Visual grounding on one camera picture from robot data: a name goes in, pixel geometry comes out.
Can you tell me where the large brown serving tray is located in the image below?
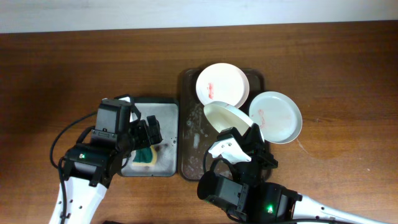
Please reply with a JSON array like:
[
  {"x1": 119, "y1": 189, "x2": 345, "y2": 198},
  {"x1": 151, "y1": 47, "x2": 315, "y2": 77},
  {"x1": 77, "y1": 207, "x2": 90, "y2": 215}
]
[{"x1": 178, "y1": 68, "x2": 265, "y2": 181}]

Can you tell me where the white plate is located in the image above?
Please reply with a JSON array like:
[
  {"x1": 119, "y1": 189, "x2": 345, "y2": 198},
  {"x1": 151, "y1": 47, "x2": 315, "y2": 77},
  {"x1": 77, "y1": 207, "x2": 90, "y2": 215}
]
[
  {"x1": 203, "y1": 101, "x2": 254, "y2": 136},
  {"x1": 195, "y1": 63, "x2": 249, "y2": 108}
]

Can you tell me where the small black soapy tray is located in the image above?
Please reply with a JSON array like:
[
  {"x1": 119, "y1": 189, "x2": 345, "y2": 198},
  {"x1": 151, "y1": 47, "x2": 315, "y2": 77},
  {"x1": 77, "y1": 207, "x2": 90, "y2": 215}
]
[{"x1": 120, "y1": 98, "x2": 179, "y2": 177}]

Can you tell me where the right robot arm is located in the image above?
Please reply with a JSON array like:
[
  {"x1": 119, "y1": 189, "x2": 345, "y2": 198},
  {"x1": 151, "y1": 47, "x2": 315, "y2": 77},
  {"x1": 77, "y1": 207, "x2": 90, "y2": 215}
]
[{"x1": 197, "y1": 124, "x2": 373, "y2": 224}]

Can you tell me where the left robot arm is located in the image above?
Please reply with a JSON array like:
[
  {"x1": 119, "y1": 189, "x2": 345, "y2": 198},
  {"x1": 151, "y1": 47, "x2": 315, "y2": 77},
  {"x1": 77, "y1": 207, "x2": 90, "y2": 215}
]
[{"x1": 50, "y1": 96, "x2": 162, "y2": 223}]

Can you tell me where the green and yellow sponge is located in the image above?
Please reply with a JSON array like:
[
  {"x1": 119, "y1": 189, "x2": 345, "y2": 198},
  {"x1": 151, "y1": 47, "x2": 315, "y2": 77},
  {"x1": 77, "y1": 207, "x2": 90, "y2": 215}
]
[{"x1": 132, "y1": 146, "x2": 157, "y2": 167}]

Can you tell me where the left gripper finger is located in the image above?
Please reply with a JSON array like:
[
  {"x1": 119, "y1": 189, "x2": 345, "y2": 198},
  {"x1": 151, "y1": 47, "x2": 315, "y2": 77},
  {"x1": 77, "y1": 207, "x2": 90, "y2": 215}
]
[
  {"x1": 147, "y1": 115, "x2": 163, "y2": 145},
  {"x1": 135, "y1": 119, "x2": 152, "y2": 149}
]

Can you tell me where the pale grey-blue plate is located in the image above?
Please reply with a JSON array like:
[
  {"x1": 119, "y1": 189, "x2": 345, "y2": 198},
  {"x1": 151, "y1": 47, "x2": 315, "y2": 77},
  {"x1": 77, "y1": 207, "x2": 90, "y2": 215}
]
[{"x1": 249, "y1": 91, "x2": 303, "y2": 144}]

